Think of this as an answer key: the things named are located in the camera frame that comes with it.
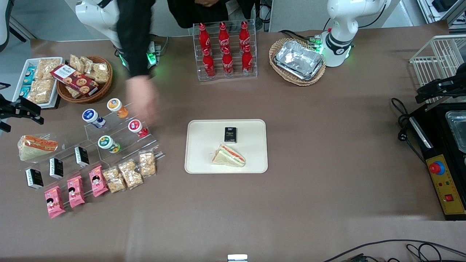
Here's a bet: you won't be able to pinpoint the black power cable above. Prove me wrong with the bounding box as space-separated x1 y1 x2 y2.
391 97 427 165

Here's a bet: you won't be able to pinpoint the silver foil tray stack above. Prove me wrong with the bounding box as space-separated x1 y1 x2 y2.
273 40 325 81

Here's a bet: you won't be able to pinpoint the black machine yellow panel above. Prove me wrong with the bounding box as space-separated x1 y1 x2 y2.
408 103 466 221

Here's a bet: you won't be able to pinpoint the clear acrylic stepped stand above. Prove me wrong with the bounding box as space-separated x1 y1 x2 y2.
18 132 108 217
84 103 165 190

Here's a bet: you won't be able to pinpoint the black floor cables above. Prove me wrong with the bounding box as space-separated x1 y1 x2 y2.
322 239 466 262

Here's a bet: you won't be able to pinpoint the grey metal equipment rack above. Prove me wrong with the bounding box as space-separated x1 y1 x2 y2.
416 0 466 30

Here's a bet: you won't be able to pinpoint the shiny metal tray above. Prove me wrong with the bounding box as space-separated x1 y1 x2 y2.
445 110 466 154

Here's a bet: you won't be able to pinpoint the cream rectangular tray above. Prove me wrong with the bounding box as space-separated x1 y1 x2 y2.
184 119 269 174

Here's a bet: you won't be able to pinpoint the white rectangular plate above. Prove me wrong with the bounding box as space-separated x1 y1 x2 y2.
12 57 64 109

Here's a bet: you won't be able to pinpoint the orange gum bottle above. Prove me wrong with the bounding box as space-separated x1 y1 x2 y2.
107 98 129 119

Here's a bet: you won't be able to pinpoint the green lit connector block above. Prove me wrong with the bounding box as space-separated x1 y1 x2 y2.
308 35 325 51

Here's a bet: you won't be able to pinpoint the grey arm base connector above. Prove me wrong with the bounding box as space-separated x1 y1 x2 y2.
147 40 169 67

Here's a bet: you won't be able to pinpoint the red cookie box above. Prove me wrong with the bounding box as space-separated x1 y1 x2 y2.
50 64 99 97

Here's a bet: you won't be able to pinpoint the oval light wicker basket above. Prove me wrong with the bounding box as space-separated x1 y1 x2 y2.
269 38 327 87

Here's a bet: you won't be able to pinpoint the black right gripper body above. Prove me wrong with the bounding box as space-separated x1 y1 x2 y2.
0 83 18 133

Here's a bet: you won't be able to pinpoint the green gum bottle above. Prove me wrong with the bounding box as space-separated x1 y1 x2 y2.
98 135 121 154

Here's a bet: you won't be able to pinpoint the red cola bottle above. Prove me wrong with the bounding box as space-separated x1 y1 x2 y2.
238 21 251 51
241 45 254 75
218 22 231 53
202 49 216 79
222 47 234 77
198 23 212 55

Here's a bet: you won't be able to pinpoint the wrapped triangle sandwich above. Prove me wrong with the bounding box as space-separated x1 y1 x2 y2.
17 135 59 162
211 143 246 168

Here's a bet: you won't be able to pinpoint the standing person body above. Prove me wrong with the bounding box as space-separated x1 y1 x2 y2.
167 0 256 29

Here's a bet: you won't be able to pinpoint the pink snack packet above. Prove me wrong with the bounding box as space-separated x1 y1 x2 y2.
44 185 67 219
88 165 109 198
66 175 86 209

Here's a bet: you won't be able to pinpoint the blue gum bottle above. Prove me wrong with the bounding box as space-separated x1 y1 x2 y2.
82 108 106 129

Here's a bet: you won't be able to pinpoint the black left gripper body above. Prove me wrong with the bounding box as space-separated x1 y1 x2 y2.
441 71 466 94

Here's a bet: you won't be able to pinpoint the clear acrylic bottle rack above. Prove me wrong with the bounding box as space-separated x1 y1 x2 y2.
188 19 258 82

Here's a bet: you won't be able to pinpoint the white wire basket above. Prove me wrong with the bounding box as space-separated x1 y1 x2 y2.
409 35 466 107

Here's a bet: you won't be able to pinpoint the red gum bottle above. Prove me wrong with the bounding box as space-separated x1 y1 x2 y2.
128 119 149 138

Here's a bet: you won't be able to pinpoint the black sleeved person forearm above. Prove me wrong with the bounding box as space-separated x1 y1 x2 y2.
116 0 157 78

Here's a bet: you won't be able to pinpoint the bare person hand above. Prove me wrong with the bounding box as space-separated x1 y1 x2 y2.
126 74 160 124

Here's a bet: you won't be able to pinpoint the clear rice crisp packet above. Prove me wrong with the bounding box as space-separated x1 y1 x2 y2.
84 57 110 84
102 166 127 194
118 159 144 190
35 58 62 80
69 54 88 73
26 79 56 105
138 151 157 178

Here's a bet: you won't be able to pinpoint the round brown wicker basket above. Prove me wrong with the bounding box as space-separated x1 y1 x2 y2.
56 56 114 104

